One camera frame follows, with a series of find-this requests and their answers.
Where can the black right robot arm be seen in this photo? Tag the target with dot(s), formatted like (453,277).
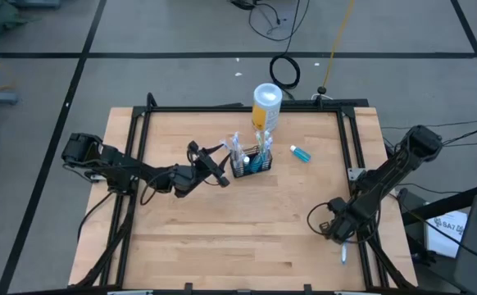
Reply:
(390,176)

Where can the black aluminium table frame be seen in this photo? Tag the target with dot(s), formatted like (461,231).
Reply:
(201,109)

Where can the black stand beam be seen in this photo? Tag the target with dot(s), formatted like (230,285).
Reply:
(447,202)

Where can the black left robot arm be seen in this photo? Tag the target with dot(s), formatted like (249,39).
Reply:
(111,162)

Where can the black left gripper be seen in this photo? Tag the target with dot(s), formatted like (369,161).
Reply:
(187,180)

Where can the white paper sign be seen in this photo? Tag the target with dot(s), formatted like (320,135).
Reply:
(439,246)

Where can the black power adapter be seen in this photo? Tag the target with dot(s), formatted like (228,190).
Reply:
(242,4)

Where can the white yellow wipes canister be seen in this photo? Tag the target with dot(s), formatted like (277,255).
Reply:
(266,114)

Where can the small black ball mount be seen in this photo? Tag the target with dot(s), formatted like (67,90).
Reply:
(322,90)

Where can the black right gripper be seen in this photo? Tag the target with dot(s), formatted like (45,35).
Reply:
(341,223)

